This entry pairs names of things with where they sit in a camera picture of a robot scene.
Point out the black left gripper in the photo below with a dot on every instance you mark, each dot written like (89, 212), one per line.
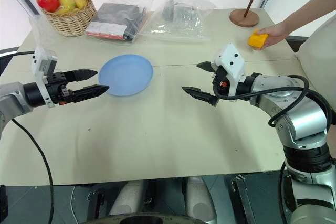
(58, 87)

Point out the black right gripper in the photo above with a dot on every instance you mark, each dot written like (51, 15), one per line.
(221, 82)

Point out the yellow bell pepper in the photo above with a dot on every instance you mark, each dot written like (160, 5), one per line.
(257, 41)

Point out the person's bare forearm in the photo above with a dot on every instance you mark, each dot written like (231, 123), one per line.
(309, 6)

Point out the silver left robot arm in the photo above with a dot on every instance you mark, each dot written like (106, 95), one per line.
(13, 95)

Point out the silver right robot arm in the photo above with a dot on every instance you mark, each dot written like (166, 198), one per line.
(302, 119)

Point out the blue round plate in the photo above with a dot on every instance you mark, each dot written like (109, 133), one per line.
(126, 75)

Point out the yellow lemon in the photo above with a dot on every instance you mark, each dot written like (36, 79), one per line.
(80, 2)

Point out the person's bare hand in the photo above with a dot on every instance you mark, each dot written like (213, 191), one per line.
(275, 33)

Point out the small clear plastic bag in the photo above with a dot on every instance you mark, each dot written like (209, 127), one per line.
(39, 32)

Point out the clear bag with grey items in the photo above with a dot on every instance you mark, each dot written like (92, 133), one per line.
(178, 16)

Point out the plastic bag with black cloth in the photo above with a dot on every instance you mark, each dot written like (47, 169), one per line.
(118, 20)

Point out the wooden stand with round base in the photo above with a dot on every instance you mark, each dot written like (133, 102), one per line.
(244, 18)

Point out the red apple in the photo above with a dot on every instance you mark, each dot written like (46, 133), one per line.
(47, 1)

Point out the white rounded robot leg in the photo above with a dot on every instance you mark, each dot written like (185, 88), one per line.
(199, 199)
(127, 199)

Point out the white cushion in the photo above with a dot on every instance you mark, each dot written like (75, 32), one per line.
(319, 48)

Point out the metal table leg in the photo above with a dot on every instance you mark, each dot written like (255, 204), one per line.
(242, 200)

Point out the dark rounded robot body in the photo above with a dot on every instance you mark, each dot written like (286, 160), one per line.
(147, 220)

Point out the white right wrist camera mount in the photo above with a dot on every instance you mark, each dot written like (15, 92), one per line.
(232, 62)

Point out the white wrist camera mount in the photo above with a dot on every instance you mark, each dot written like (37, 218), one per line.
(232, 62)
(42, 62)

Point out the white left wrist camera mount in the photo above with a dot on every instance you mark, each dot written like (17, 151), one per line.
(42, 62)

